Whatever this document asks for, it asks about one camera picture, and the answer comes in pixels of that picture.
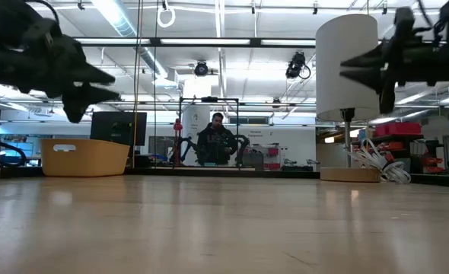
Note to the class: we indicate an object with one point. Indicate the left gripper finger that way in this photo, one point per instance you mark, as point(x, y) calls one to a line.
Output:
point(95, 95)
point(85, 74)

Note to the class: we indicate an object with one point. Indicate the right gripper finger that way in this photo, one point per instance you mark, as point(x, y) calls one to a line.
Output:
point(369, 78)
point(369, 59)

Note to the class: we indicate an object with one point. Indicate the black background robot arm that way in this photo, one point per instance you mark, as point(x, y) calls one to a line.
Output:
point(242, 150)
point(188, 148)

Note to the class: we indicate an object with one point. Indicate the black monitor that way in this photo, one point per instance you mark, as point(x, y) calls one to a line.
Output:
point(118, 127)

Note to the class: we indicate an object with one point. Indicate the white shade table lamp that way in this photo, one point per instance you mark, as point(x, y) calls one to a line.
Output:
point(331, 99)

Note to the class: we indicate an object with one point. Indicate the red storage bins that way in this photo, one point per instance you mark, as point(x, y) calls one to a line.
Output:
point(399, 128)

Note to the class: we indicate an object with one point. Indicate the yellow plastic bin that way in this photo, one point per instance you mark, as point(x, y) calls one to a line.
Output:
point(95, 160)

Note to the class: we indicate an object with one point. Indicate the black shelf rack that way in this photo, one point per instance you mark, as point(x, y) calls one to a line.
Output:
point(416, 137)

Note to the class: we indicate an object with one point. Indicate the red stand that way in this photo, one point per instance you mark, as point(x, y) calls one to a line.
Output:
point(177, 127)

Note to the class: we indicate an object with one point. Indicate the black overhead light bar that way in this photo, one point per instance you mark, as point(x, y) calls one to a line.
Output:
point(255, 42)

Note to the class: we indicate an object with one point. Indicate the person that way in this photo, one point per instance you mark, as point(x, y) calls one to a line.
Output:
point(215, 141)

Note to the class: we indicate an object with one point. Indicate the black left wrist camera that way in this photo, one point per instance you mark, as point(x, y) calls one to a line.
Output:
point(38, 34)

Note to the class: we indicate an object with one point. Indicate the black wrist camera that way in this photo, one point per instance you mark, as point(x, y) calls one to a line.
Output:
point(404, 21)
point(38, 34)

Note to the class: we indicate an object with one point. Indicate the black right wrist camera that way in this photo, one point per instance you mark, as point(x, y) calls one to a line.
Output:
point(404, 21)

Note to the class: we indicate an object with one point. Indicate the silver ceiling duct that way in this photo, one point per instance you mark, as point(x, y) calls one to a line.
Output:
point(123, 26)

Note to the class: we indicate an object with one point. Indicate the black ceiling camera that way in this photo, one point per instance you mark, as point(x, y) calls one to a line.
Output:
point(295, 66)
point(201, 69)

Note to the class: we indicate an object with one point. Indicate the black background frame rig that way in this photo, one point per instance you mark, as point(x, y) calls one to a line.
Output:
point(209, 99)

